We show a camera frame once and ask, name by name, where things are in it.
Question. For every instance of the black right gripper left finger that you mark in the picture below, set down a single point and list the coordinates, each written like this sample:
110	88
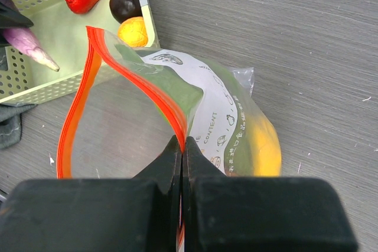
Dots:
155	208

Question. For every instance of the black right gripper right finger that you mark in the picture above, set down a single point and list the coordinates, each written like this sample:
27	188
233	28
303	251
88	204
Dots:
203	201

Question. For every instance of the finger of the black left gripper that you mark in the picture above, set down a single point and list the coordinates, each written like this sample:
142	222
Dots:
13	19

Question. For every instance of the purple toy eggplant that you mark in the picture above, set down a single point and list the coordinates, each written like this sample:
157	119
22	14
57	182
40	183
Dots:
25	41

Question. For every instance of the green toy lettuce leaf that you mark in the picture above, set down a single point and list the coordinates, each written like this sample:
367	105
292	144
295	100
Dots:
213	102

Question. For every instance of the yellow toy banana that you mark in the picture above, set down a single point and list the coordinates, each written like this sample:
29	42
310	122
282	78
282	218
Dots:
264	145

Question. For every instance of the clear zip bag orange zipper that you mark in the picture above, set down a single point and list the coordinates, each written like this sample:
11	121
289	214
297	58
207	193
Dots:
102	55

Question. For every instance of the dark purple toy food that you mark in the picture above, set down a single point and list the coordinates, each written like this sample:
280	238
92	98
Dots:
122	10

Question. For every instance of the small orange toy fruit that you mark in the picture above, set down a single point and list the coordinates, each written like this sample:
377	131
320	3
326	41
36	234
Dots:
133	32

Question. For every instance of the pale green plastic basket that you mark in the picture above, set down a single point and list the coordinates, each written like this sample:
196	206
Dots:
62	35

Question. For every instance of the grey cloth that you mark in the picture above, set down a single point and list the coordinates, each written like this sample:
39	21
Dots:
11	123

